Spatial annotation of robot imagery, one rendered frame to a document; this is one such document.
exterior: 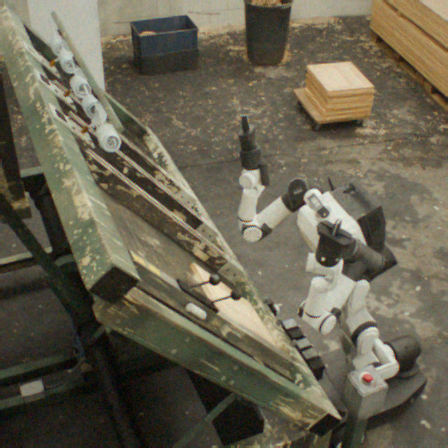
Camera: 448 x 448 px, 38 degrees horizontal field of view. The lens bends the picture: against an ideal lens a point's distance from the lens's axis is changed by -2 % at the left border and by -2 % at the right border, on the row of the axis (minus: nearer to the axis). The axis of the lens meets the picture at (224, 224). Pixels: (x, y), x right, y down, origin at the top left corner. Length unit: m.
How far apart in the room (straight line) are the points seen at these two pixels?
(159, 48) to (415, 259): 3.34
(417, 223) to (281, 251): 1.06
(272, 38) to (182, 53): 0.90
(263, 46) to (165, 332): 5.27
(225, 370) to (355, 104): 4.04
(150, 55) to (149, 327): 5.04
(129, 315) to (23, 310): 2.53
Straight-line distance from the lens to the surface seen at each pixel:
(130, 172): 2.79
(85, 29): 6.10
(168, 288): 2.08
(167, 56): 6.70
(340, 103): 5.75
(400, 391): 3.61
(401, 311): 4.25
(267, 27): 6.77
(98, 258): 1.66
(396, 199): 5.16
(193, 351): 1.94
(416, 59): 6.89
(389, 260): 2.95
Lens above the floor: 2.94
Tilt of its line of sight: 38 degrees down
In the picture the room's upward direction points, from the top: 1 degrees clockwise
